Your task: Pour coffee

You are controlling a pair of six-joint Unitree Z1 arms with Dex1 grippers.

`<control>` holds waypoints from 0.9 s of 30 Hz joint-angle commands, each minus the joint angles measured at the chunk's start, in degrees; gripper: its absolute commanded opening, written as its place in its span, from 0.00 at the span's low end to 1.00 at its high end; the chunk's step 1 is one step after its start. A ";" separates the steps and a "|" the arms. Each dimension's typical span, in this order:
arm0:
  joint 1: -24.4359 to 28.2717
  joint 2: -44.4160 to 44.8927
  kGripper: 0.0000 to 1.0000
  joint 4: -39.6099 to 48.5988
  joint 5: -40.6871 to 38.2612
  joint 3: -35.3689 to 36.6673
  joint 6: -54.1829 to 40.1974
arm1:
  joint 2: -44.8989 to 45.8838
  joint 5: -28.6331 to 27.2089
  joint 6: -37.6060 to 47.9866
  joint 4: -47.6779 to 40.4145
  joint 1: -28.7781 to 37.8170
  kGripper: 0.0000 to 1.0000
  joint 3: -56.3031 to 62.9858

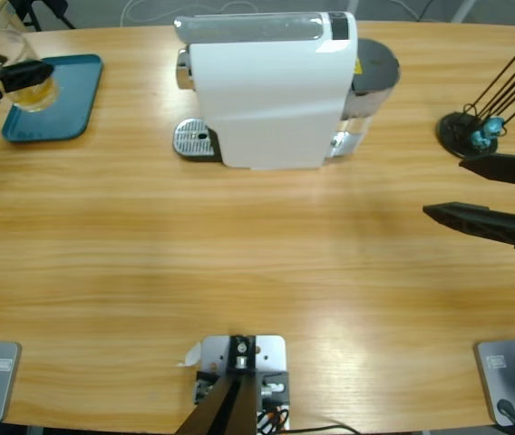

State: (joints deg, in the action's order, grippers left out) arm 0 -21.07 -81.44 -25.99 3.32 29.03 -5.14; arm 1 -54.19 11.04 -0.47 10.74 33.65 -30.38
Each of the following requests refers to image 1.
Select white mount block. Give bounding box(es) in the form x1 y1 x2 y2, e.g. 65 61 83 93
176 333 291 435

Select white capsule coffee machine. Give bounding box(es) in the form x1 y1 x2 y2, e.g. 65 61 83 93
172 11 359 172

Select clear drinking glass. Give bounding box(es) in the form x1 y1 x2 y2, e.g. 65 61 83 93
0 29 62 113

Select grey coffee machine lever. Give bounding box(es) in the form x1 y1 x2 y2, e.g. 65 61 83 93
173 12 326 44

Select white metal frame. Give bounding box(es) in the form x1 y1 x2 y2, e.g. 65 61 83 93
454 0 477 23

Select black capsule holder stand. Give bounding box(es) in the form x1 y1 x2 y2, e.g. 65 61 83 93
436 29 515 162

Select black chair legs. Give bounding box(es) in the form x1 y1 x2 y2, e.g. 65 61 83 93
12 0 77 32

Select clear water tank grey lid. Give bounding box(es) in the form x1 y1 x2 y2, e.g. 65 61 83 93
325 38 402 160

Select orange wires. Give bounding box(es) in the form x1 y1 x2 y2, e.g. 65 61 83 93
257 405 291 435

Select black camera post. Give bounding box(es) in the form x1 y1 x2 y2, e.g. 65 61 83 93
176 334 259 435

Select teal plastic tray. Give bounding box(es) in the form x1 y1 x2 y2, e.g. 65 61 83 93
1 53 104 145

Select thin black cable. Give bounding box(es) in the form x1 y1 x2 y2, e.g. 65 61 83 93
291 423 361 435

